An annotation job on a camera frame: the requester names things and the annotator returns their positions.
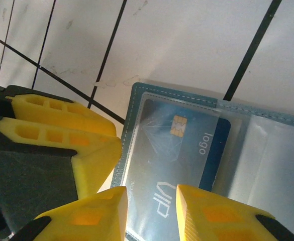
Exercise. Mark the teal card holder wallet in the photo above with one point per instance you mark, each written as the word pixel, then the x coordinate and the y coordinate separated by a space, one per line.
pixel 267 155

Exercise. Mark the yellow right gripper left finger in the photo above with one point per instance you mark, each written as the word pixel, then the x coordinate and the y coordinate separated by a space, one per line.
pixel 94 221

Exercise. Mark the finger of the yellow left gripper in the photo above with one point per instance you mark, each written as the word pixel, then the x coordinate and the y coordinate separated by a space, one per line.
pixel 96 160
pixel 86 118

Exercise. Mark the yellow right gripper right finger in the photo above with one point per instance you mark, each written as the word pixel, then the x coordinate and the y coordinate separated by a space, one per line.
pixel 219 221

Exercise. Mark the dark blue VIP credit card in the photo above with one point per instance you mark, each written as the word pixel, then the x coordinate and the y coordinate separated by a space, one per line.
pixel 167 155

